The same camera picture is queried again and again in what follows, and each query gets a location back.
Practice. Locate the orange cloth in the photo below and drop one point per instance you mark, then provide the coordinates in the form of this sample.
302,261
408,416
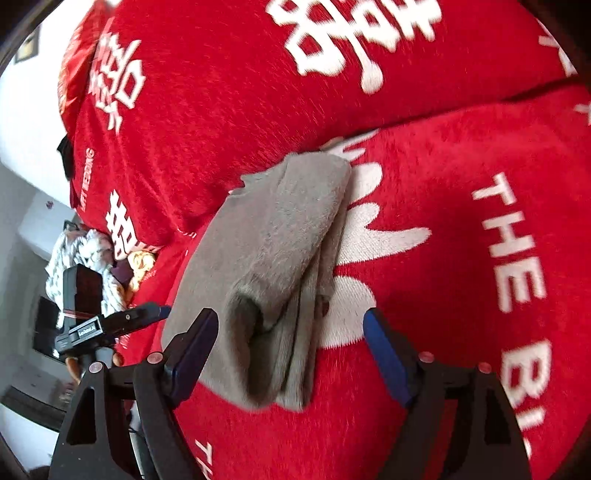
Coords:
141,270

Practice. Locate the grey fleece garment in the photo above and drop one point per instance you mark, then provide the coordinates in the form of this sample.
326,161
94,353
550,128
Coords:
268,240

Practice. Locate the dark wall frame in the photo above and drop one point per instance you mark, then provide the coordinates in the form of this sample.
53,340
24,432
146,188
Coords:
25,51

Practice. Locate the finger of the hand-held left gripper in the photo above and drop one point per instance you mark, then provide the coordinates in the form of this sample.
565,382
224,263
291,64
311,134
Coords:
134,318

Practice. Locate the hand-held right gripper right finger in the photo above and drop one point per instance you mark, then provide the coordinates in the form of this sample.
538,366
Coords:
388,360

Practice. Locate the black cloth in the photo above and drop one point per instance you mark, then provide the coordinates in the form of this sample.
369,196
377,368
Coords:
67,157

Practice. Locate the dark purple cloth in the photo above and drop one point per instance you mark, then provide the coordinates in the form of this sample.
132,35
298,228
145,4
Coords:
121,272

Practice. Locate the red printed blanket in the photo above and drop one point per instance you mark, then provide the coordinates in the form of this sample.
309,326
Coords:
415,138

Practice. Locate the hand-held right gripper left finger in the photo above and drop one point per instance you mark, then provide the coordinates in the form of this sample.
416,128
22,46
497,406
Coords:
194,355

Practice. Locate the white patterned clothes pile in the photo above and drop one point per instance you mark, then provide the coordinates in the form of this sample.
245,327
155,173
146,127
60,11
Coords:
99,258

